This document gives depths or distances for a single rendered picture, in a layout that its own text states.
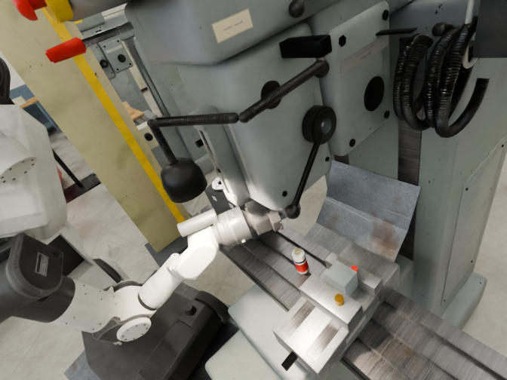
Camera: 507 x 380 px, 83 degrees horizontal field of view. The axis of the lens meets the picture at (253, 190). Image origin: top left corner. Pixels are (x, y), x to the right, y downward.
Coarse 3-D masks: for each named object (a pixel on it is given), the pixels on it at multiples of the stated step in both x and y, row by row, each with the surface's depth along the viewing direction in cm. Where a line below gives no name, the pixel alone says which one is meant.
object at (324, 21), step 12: (348, 0) 48; (360, 0) 50; (372, 0) 52; (384, 0) 54; (396, 0) 56; (408, 0) 59; (324, 12) 46; (336, 12) 47; (348, 12) 49; (360, 12) 51; (312, 24) 48; (324, 24) 47; (336, 24) 48
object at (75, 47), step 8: (128, 24) 47; (104, 32) 46; (112, 32) 46; (120, 32) 47; (72, 40) 44; (80, 40) 44; (88, 40) 45; (96, 40) 45; (104, 40) 46; (56, 48) 43; (64, 48) 43; (72, 48) 44; (80, 48) 44; (48, 56) 42; (56, 56) 43; (64, 56) 43; (72, 56) 44
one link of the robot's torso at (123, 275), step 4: (100, 256) 106; (104, 260) 104; (108, 260) 104; (112, 260) 106; (108, 264) 103; (112, 264) 104; (116, 264) 106; (116, 268) 104; (120, 268) 107; (120, 272) 106; (124, 272) 109; (120, 276) 107; (124, 276) 108
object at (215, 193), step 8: (216, 184) 109; (208, 192) 109; (216, 192) 107; (216, 200) 109; (224, 200) 103; (248, 200) 99; (216, 208) 115; (224, 208) 108; (240, 208) 98; (256, 232) 106; (256, 240) 107
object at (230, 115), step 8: (232, 112) 35; (160, 120) 41; (168, 120) 40; (176, 120) 40; (184, 120) 39; (192, 120) 38; (200, 120) 37; (208, 120) 36; (216, 120) 36; (224, 120) 35; (232, 120) 34
